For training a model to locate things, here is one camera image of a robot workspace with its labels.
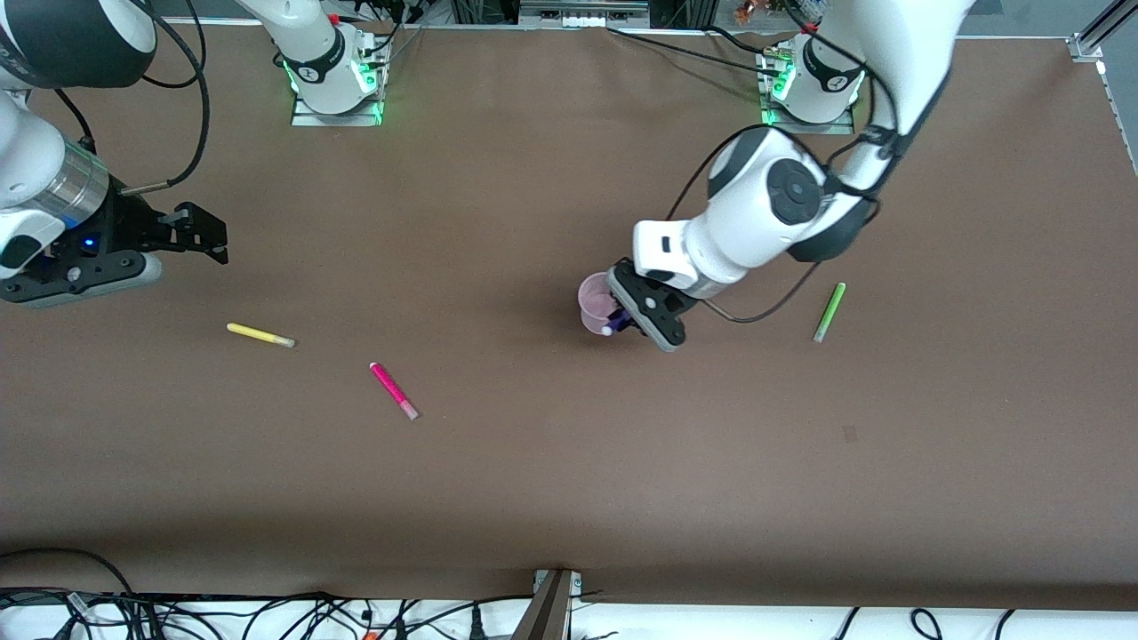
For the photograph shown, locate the pink pen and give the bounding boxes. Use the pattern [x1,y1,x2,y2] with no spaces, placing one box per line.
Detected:
[370,362,420,420]

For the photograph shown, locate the pink pen holder cup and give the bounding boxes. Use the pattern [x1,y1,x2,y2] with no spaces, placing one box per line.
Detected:
[578,272,623,335]

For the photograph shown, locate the yellow pen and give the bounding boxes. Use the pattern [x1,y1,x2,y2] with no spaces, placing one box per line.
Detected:
[227,322,296,348]

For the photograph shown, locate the green pen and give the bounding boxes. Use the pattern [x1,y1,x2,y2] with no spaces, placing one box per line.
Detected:
[813,283,847,344]

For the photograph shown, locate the dark support beam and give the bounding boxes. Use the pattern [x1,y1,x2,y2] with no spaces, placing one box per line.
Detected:
[511,571,574,640]

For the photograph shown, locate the aluminium corner profile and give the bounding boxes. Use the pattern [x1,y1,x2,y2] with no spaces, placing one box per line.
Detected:
[1070,0,1138,61]

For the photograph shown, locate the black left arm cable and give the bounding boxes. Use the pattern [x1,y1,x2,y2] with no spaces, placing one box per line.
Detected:
[665,53,901,324]

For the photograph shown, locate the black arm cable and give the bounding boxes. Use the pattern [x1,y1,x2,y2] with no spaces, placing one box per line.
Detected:
[53,0,212,198]
[665,53,901,324]

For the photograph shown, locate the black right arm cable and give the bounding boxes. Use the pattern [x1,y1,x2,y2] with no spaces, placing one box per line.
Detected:
[53,0,212,198]

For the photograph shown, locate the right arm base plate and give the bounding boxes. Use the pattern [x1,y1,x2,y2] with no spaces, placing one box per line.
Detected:
[292,89,385,127]

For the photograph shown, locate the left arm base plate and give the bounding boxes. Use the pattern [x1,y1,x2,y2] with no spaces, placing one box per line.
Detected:
[762,98,856,136]

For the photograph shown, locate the black cable across table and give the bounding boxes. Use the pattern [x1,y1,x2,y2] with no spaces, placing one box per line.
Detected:
[607,25,788,79]

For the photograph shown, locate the grey metal equipment rail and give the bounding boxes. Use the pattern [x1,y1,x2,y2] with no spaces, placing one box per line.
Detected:
[518,0,652,29]

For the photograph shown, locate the black arched floor cable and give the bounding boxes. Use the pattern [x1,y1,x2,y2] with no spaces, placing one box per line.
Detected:
[0,548,134,596]

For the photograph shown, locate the black tangled floor cable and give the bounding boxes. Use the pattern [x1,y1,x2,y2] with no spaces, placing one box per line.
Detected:
[133,588,534,640]

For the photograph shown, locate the aluminium table edge rail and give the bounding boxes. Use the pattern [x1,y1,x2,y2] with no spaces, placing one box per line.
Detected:
[1095,60,1138,174]

